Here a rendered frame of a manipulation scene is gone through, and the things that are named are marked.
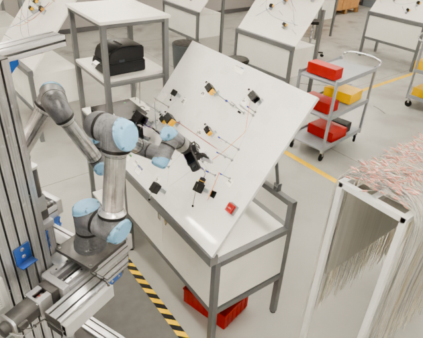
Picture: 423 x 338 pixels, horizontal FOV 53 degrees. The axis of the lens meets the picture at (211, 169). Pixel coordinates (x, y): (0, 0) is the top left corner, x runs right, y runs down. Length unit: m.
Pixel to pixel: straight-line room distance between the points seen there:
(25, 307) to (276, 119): 1.51
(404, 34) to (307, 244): 5.80
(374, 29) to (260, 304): 6.87
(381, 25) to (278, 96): 6.80
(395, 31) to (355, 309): 6.42
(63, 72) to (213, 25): 3.69
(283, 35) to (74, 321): 5.25
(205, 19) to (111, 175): 6.53
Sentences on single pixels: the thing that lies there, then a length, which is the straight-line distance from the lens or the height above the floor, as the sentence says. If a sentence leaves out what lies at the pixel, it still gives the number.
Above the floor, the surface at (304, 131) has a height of 0.17.
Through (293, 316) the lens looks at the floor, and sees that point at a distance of 3.28.
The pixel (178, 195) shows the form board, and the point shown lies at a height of 0.97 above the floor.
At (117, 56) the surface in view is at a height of 1.59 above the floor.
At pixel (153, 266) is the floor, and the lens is 3.52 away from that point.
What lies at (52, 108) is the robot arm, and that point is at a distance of 2.08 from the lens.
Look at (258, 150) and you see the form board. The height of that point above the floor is 1.36.
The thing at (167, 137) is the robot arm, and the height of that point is 1.58.
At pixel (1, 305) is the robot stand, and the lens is 1.95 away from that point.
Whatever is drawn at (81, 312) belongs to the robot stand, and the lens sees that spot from 1.89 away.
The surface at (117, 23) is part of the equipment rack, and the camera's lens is 2.88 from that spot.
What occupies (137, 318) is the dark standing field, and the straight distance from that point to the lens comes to 3.20.
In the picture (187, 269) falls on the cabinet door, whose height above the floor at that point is 0.53.
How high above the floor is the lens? 2.50
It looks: 32 degrees down
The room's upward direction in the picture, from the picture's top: 3 degrees clockwise
